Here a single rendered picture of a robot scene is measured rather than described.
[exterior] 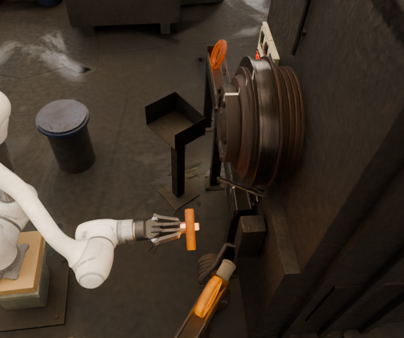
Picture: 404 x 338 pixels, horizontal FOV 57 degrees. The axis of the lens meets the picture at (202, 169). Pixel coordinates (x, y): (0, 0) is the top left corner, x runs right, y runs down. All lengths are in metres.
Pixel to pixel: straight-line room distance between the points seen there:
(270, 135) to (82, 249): 0.70
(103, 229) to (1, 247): 0.58
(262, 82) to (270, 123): 0.14
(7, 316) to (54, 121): 1.12
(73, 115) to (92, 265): 1.38
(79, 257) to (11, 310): 1.10
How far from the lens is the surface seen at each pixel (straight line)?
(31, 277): 1.94
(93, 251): 1.29
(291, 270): 1.36
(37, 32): 4.14
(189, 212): 1.39
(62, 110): 2.52
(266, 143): 1.18
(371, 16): 0.91
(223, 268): 1.52
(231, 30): 4.02
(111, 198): 2.54
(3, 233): 1.83
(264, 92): 1.20
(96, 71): 3.50
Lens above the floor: 2.08
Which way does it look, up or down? 52 degrees down
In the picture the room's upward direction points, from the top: 4 degrees clockwise
